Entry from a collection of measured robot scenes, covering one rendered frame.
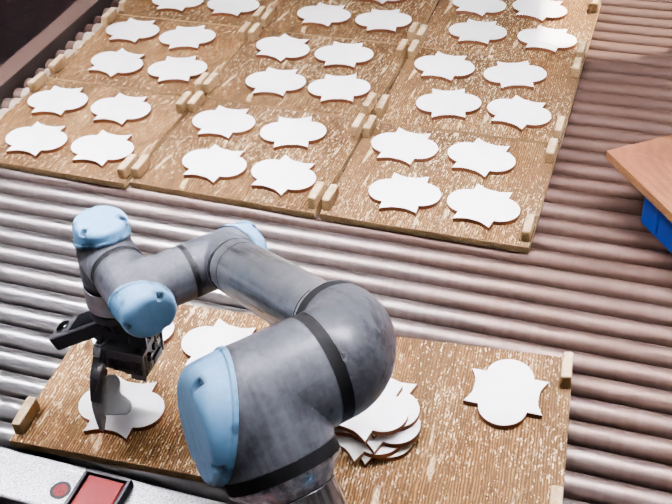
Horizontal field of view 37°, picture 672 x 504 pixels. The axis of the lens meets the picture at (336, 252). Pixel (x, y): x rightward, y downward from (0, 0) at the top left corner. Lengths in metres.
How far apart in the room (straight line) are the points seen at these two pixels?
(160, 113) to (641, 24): 1.24
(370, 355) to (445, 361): 0.69
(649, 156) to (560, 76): 0.51
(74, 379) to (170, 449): 0.23
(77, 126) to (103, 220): 1.00
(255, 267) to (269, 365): 0.28
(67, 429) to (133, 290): 0.41
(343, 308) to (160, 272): 0.38
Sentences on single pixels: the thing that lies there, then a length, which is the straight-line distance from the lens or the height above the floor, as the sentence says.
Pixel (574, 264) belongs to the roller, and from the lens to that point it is 1.87.
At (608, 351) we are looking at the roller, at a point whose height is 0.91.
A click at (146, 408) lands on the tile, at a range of 1.60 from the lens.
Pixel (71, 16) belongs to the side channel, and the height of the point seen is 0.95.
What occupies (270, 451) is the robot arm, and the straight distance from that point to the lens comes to 0.91.
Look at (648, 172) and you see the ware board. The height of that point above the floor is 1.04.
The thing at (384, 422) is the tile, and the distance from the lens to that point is 1.48.
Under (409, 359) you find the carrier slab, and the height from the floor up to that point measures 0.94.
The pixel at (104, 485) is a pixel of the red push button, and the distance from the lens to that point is 1.54.
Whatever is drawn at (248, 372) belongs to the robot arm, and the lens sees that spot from 0.91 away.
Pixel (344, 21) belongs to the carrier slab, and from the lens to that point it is 2.63.
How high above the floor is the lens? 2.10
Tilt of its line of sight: 39 degrees down
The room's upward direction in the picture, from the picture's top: 4 degrees counter-clockwise
